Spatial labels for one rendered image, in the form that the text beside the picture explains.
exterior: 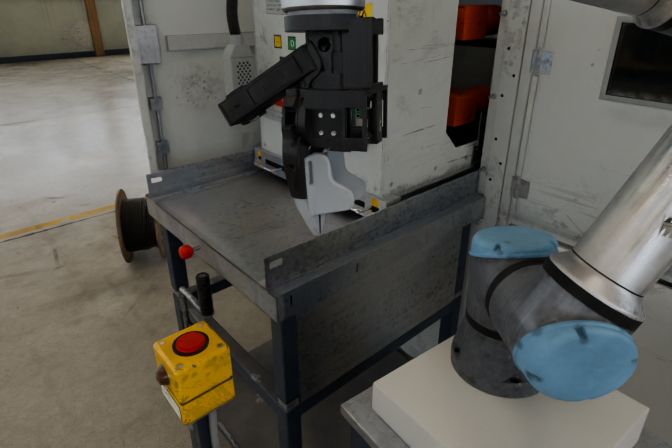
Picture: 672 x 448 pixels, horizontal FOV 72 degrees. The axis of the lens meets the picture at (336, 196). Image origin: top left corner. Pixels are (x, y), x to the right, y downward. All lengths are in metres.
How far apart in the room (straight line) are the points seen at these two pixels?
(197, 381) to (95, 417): 1.29
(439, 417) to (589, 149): 0.67
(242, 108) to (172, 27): 1.01
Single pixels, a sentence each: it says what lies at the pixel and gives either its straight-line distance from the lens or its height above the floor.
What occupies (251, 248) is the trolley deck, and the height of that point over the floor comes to 0.85.
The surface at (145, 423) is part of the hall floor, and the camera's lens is 1.89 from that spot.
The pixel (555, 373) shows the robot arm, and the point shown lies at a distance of 0.59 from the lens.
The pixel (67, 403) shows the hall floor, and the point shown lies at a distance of 2.07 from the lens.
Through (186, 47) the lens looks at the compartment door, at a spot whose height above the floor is 1.21.
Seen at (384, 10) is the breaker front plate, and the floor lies 1.32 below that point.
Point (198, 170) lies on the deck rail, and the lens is 1.37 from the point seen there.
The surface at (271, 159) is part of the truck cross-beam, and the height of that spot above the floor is 0.91.
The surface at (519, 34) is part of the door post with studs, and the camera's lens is 1.20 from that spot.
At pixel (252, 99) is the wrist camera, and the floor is 1.26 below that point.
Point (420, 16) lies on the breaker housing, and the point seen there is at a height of 1.31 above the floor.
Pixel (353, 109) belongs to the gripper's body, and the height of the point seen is 1.26.
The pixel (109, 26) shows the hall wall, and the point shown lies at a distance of 12.45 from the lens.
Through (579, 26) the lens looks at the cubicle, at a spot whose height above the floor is 1.29.
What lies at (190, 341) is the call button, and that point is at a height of 0.91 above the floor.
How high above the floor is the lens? 1.35
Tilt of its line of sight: 24 degrees down
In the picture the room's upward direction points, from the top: straight up
